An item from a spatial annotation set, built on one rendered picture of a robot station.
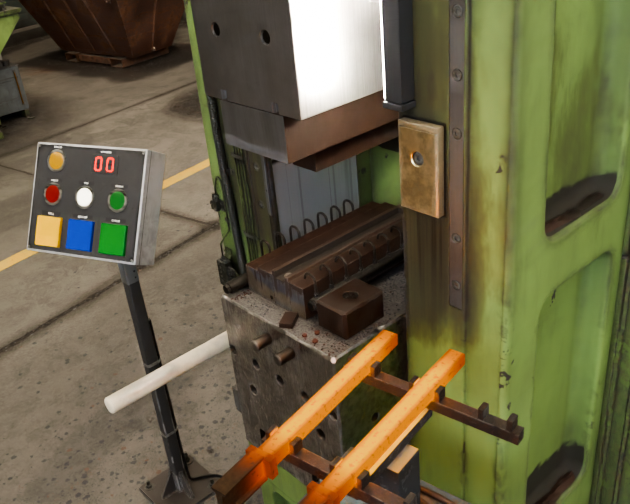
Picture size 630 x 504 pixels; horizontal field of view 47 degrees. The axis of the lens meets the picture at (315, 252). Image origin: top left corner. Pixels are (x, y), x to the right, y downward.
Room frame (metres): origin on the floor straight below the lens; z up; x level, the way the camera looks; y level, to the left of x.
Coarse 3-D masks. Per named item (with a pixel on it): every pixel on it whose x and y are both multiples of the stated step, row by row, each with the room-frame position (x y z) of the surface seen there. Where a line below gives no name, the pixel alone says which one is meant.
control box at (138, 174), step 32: (64, 160) 1.73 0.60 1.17; (128, 160) 1.65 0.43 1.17; (160, 160) 1.68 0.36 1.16; (64, 192) 1.69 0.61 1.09; (96, 192) 1.65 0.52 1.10; (128, 192) 1.61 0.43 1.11; (160, 192) 1.66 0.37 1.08; (32, 224) 1.69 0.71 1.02; (64, 224) 1.65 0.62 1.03; (96, 224) 1.61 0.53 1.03; (128, 224) 1.58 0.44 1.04; (96, 256) 1.57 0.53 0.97; (128, 256) 1.54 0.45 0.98
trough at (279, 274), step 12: (384, 216) 1.57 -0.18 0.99; (396, 216) 1.58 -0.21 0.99; (360, 228) 1.52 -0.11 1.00; (372, 228) 1.53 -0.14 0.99; (336, 240) 1.47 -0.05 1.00; (348, 240) 1.48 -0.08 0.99; (312, 252) 1.42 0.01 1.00; (324, 252) 1.44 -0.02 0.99; (288, 264) 1.38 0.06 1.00; (300, 264) 1.39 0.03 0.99; (276, 276) 1.35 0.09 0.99
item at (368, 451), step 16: (448, 352) 0.96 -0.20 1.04; (432, 368) 0.92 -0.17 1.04; (448, 368) 0.92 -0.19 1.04; (416, 384) 0.89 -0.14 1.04; (432, 384) 0.88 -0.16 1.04; (400, 400) 0.85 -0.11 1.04; (416, 400) 0.85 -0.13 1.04; (384, 416) 0.82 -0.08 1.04; (400, 416) 0.82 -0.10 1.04; (416, 416) 0.83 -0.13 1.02; (384, 432) 0.79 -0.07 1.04; (400, 432) 0.80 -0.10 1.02; (368, 448) 0.76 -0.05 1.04; (384, 448) 0.77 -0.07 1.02; (352, 464) 0.73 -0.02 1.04; (368, 464) 0.74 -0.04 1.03; (336, 480) 0.70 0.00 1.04; (352, 480) 0.71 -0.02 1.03; (320, 496) 0.68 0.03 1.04; (336, 496) 0.67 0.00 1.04
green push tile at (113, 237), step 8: (104, 224) 1.59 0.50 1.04; (112, 224) 1.59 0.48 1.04; (104, 232) 1.58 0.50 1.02; (112, 232) 1.58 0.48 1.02; (120, 232) 1.57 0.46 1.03; (104, 240) 1.57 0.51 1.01; (112, 240) 1.57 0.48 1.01; (120, 240) 1.56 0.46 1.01; (104, 248) 1.56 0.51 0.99; (112, 248) 1.56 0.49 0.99; (120, 248) 1.55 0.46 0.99
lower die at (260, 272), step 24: (360, 216) 1.60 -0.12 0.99; (312, 240) 1.49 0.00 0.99; (360, 240) 1.46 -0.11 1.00; (384, 240) 1.45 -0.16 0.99; (264, 264) 1.40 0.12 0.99; (312, 264) 1.36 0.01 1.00; (336, 264) 1.37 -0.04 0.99; (264, 288) 1.38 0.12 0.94; (288, 288) 1.32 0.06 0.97; (312, 288) 1.29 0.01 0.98; (312, 312) 1.29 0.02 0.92
